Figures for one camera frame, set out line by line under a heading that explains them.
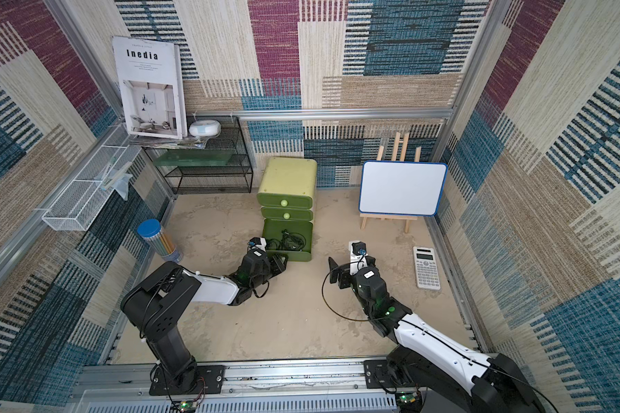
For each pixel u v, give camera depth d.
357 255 0.69
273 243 1.01
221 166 0.99
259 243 0.87
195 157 0.96
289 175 0.97
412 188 0.96
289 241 1.02
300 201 0.91
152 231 0.83
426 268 0.94
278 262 0.86
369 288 0.60
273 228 1.04
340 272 0.71
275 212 0.98
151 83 0.77
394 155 0.92
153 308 0.48
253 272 0.74
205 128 0.86
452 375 0.47
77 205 0.71
